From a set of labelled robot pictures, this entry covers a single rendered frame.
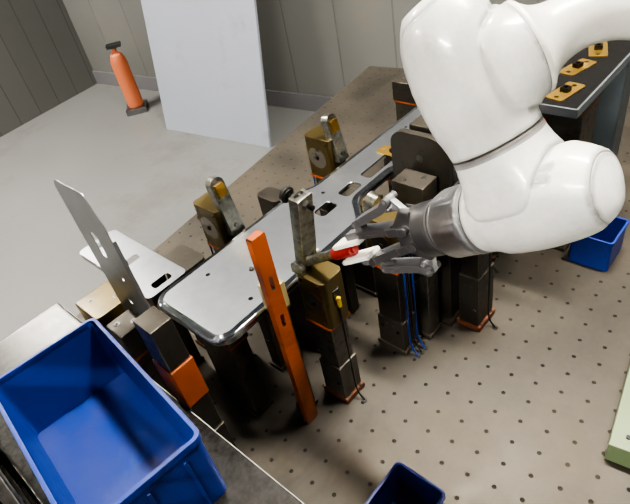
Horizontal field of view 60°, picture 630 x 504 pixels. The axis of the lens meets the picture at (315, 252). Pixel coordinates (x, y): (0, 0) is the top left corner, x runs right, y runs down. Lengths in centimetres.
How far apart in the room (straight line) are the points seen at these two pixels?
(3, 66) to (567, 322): 477
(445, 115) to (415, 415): 75
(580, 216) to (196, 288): 76
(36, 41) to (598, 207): 517
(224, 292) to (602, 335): 82
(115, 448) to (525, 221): 64
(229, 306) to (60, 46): 470
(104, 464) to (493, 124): 68
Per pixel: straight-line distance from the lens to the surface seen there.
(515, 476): 113
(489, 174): 58
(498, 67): 57
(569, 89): 125
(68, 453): 92
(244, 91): 368
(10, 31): 537
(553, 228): 58
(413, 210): 72
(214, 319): 103
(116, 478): 86
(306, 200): 89
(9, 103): 536
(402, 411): 120
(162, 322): 77
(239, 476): 79
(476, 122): 57
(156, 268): 120
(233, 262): 114
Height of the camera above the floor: 170
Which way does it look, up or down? 39 degrees down
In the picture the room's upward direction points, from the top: 13 degrees counter-clockwise
